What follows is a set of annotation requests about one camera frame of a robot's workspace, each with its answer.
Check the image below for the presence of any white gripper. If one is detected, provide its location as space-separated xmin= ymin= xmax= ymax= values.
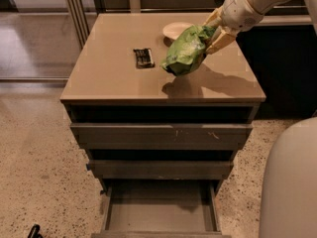
xmin=203 ymin=0 xmax=264 ymax=55

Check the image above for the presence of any green rice chip bag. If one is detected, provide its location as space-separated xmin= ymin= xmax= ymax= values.
xmin=160 ymin=25 xmax=216 ymax=76

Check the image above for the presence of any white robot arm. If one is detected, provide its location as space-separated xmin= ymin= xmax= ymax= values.
xmin=206 ymin=0 xmax=317 ymax=238

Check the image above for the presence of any grey drawer cabinet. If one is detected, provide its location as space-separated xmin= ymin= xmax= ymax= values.
xmin=59 ymin=12 xmax=266 ymax=238

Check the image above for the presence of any grey top drawer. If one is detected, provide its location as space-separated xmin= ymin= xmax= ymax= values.
xmin=70 ymin=123 xmax=253 ymax=151

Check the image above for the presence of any grey middle drawer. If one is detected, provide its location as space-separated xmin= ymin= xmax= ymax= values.
xmin=88 ymin=160 xmax=233 ymax=179

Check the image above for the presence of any grey open bottom drawer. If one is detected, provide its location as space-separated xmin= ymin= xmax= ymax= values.
xmin=91 ymin=180 xmax=231 ymax=238

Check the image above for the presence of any white paper bowl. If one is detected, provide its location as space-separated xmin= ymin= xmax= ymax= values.
xmin=162 ymin=22 xmax=191 ymax=41

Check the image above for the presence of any black snack bar packet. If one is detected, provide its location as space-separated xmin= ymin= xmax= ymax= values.
xmin=133 ymin=48 xmax=155 ymax=68

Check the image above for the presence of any black object on floor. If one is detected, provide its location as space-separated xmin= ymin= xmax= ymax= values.
xmin=28 ymin=224 xmax=43 ymax=238

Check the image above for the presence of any metal window frame post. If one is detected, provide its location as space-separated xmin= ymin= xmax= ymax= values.
xmin=65 ymin=0 xmax=89 ymax=49

